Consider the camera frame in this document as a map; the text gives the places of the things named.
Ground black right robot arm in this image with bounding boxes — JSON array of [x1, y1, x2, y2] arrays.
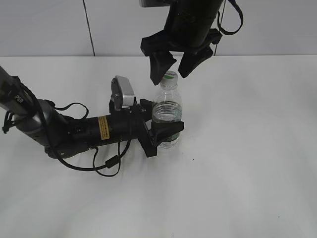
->
[[139, 0, 222, 85]]

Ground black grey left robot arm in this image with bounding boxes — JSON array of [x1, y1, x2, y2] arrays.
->
[[0, 68, 184, 159]]

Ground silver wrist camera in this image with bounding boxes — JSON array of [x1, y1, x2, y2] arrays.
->
[[139, 0, 170, 8], [111, 75, 136, 111]]

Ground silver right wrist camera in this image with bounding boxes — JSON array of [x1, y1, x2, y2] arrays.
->
[[139, 0, 170, 8]]

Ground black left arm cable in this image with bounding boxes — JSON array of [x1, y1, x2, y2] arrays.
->
[[44, 100, 132, 177]]

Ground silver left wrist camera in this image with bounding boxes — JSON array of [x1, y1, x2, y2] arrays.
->
[[111, 75, 136, 111]]

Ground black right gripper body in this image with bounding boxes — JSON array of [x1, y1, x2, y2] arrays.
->
[[141, 0, 222, 56]]

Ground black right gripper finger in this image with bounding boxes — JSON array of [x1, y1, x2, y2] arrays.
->
[[150, 52, 176, 85], [178, 47, 213, 78]]

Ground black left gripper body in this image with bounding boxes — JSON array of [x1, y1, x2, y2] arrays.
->
[[108, 101, 158, 158]]

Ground clear green-label water bottle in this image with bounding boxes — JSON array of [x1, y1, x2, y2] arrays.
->
[[151, 70, 184, 149]]

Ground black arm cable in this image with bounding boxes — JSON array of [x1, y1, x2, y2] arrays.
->
[[44, 100, 132, 177], [216, 0, 245, 36]]

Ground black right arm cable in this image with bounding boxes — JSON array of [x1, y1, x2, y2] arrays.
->
[[216, 0, 245, 36]]

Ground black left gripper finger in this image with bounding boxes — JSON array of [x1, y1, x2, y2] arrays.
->
[[151, 121, 184, 148], [139, 99, 153, 122]]

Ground white green bottle cap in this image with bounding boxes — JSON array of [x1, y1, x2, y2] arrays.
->
[[161, 70, 178, 84]]

